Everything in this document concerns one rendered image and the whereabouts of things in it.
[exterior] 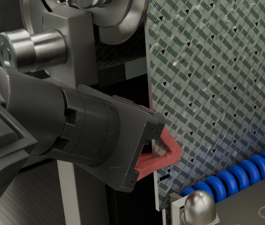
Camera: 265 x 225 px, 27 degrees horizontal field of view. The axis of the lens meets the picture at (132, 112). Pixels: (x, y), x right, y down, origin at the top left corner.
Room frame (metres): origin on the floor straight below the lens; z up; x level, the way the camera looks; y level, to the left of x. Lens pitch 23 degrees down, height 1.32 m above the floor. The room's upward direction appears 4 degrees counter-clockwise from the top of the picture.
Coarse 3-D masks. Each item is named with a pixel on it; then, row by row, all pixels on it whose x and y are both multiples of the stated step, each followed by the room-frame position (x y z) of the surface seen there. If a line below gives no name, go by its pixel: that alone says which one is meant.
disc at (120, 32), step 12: (132, 0) 0.46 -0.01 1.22; (144, 0) 0.45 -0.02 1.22; (132, 12) 0.46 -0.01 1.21; (144, 12) 0.45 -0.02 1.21; (120, 24) 0.48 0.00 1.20; (132, 24) 0.46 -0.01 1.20; (96, 36) 0.51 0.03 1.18; (108, 36) 0.50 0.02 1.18; (120, 36) 0.48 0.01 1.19; (132, 36) 0.47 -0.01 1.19
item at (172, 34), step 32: (256, 0) 0.53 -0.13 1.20; (160, 32) 0.46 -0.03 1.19; (192, 32) 0.48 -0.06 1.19; (224, 32) 0.51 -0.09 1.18; (256, 32) 0.53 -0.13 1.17; (160, 64) 0.46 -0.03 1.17; (192, 64) 0.48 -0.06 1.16; (224, 64) 0.51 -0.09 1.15; (256, 64) 0.53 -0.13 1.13; (160, 96) 0.46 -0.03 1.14; (192, 96) 0.48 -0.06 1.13; (224, 96) 0.51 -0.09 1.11; (256, 96) 0.53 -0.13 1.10; (192, 128) 0.48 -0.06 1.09; (224, 128) 0.51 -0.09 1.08; (256, 128) 0.53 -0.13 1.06; (192, 160) 0.48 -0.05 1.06; (224, 160) 0.51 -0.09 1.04; (160, 192) 0.46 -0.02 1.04
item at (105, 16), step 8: (112, 0) 0.48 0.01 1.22; (120, 0) 0.47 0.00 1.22; (128, 0) 0.46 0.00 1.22; (80, 8) 0.53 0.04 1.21; (88, 8) 0.52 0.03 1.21; (96, 8) 0.51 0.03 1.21; (104, 8) 0.49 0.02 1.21; (112, 8) 0.48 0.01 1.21; (120, 8) 0.47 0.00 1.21; (128, 8) 0.47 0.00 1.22; (96, 16) 0.51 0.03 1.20; (104, 16) 0.50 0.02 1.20; (112, 16) 0.48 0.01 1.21; (120, 16) 0.47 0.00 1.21; (96, 24) 0.51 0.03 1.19; (104, 24) 0.50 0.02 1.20; (112, 24) 0.49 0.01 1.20
